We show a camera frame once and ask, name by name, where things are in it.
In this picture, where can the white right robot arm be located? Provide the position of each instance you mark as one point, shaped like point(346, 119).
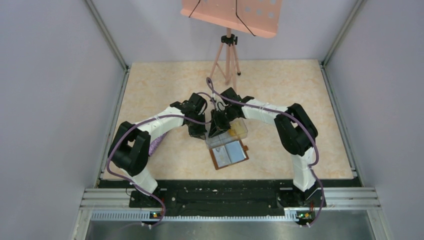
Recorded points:
point(295, 129)

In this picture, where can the silver VIP card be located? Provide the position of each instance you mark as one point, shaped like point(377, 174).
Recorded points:
point(221, 156)

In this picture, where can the pink music stand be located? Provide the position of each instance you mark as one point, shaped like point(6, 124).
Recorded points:
point(259, 18)

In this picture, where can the brown leather card holder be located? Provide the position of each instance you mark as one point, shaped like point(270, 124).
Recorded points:
point(237, 151)

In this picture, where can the purple glitter microphone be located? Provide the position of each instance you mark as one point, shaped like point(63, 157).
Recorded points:
point(155, 144)

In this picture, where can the clear plastic card box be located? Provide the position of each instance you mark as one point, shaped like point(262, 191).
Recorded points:
point(223, 138)

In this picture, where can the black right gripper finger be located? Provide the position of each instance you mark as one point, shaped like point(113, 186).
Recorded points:
point(223, 121)
point(213, 130)

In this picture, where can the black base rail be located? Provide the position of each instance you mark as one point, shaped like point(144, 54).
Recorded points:
point(229, 198)

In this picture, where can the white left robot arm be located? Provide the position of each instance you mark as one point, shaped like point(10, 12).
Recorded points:
point(130, 148)

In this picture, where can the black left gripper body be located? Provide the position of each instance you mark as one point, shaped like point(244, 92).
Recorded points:
point(201, 116)

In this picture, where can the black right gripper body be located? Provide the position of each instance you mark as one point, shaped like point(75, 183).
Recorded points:
point(231, 115)

